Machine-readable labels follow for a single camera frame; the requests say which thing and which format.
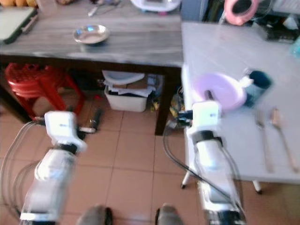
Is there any grey left arm cable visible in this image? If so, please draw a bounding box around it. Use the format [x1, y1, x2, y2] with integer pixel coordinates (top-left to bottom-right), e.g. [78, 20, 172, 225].
[0, 120, 39, 222]

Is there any red plastic stool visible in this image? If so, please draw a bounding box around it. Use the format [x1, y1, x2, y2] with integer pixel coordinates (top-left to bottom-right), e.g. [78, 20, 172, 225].
[4, 63, 86, 121]

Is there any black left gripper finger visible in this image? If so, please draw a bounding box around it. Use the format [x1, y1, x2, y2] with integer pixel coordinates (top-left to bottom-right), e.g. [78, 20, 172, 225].
[91, 108, 105, 133]

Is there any metal kitchen utensil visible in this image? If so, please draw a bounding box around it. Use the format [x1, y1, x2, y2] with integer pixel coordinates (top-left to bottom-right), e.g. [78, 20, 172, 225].
[88, 1, 119, 18]

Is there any pink plastic plate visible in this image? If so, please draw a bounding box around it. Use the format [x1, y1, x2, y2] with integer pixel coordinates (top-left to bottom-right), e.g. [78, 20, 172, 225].
[194, 71, 248, 113]

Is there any metal fork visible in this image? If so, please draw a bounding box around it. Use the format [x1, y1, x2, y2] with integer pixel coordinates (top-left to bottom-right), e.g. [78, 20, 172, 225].
[255, 110, 275, 174]

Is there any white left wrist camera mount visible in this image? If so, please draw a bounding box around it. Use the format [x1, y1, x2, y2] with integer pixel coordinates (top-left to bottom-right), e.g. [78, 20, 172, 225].
[44, 111, 88, 153]

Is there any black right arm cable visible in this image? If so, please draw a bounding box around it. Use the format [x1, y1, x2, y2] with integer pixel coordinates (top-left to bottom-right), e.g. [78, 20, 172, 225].
[163, 118, 245, 212]

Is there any teal mug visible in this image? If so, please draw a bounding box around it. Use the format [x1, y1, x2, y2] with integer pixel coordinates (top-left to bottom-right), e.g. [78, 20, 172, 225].
[243, 69, 273, 109]

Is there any pink round ring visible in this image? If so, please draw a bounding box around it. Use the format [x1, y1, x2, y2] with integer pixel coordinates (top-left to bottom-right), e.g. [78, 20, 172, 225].
[223, 0, 261, 27]

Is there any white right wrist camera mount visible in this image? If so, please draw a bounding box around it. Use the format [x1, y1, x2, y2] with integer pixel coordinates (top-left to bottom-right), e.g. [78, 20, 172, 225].
[188, 100, 224, 135]

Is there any white folding table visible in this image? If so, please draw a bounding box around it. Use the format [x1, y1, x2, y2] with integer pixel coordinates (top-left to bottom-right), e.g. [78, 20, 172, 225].
[180, 21, 300, 195]

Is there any steel bowl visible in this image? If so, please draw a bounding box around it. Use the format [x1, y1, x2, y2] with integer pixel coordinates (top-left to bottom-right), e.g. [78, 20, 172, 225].
[72, 24, 110, 46]

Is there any white storage bin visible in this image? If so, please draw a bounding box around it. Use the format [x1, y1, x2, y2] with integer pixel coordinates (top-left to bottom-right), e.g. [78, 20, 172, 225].
[104, 83, 150, 113]

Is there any white round lid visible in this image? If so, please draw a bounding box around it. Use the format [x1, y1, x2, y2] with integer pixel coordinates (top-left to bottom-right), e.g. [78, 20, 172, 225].
[102, 70, 146, 86]

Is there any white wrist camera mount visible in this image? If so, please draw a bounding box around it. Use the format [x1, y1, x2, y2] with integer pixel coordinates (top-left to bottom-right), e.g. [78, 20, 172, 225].
[44, 111, 88, 153]
[188, 100, 224, 135]

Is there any yellow bag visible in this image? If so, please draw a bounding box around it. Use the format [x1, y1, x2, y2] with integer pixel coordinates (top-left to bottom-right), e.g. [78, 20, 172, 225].
[170, 88, 186, 119]

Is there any dark wooden table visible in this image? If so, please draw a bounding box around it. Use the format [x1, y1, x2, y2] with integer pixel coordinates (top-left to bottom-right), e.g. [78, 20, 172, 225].
[0, 0, 184, 137]

